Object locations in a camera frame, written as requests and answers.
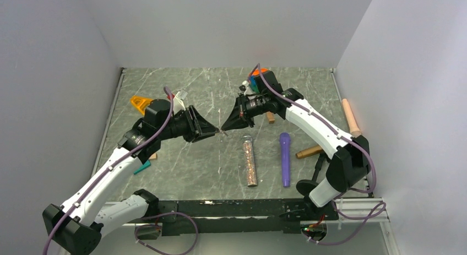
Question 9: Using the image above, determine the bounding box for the glitter microphone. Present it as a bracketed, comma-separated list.
[242, 135, 258, 187]

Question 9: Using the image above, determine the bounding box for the black front rail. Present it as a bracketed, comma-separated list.
[134, 198, 339, 236]

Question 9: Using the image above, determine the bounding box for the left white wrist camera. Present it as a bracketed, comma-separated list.
[167, 90, 187, 116]

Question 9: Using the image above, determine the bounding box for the orange yellow triangle toy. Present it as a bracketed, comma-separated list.
[130, 96, 152, 115]

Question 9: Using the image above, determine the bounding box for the gold microphone on stand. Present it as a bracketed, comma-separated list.
[295, 145, 324, 159]

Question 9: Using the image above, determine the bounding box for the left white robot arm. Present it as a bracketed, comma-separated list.
[42, 99, 219, 254]

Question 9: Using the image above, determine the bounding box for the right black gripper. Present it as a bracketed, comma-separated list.
[222, 93, 270, 131]

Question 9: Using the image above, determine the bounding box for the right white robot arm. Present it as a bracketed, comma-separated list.
[221, 67, 374, 220]

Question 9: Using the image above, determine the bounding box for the peach wooden rolling pin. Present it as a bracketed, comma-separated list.
[341, 99, 362, 137]

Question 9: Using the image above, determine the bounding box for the purple cable under table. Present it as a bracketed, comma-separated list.
[134, 212, 199, 255]

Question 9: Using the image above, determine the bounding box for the black microphone stand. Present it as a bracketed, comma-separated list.
[295, 153, 330, 203]

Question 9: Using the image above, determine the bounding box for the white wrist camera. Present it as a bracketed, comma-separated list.
[167, 90, 187, 116]
[239, 80, 254, 95]

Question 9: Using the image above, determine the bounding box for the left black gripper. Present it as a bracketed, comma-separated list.
[158, 105, 220, 143]

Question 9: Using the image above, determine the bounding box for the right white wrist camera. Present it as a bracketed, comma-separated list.
[239, 80, 254, 95]

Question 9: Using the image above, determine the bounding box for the orange horseshoe with lego blocks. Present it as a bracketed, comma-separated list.
[248, 67, 268, 94]

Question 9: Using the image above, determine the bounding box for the small tan wooden block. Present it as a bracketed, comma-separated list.
[266, 112, 275, 124]

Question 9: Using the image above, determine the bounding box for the teal wooden block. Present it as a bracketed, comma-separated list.
[133, 160, 151, 175]

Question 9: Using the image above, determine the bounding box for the purple microphone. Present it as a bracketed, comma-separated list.
[279, 132, 291, 188]

